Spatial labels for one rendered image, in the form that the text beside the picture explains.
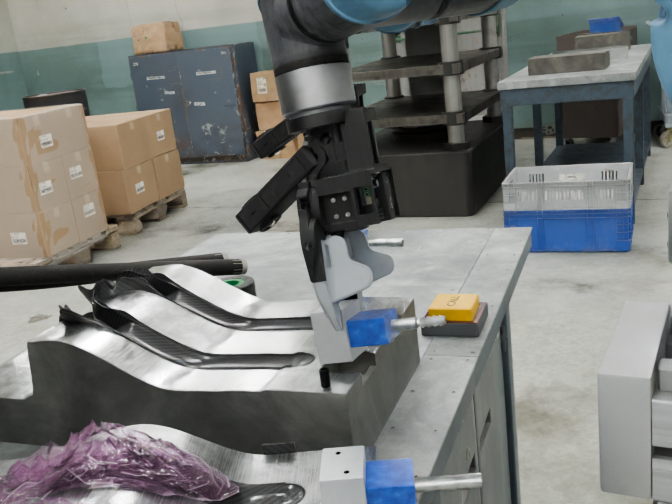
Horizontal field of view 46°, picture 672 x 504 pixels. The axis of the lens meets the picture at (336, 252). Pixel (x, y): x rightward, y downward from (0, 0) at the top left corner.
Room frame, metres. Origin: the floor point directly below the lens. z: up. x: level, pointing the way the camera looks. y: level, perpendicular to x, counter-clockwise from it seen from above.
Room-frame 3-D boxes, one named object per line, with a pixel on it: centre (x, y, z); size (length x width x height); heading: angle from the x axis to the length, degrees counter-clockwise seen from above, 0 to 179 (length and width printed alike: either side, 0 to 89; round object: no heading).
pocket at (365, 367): (0.76, 0.00, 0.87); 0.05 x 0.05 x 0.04; 68
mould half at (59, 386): (0.90, 0.19, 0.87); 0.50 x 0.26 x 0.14; 68
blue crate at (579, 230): (3.88, -1.20, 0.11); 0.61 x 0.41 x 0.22; 65
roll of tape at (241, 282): (1.25, 0.18, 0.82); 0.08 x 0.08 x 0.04
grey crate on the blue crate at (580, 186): (3.88, -1.20, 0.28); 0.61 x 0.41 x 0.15; 65
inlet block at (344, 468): (0.58, -0.03, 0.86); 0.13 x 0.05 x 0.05; 85
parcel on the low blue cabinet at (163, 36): (8.23, 1.51, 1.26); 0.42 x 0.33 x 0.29; 65
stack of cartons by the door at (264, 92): (7.72, 0.18, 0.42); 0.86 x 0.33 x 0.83; 65
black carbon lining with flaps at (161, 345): (0.89, 0.18, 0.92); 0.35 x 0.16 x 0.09; 68
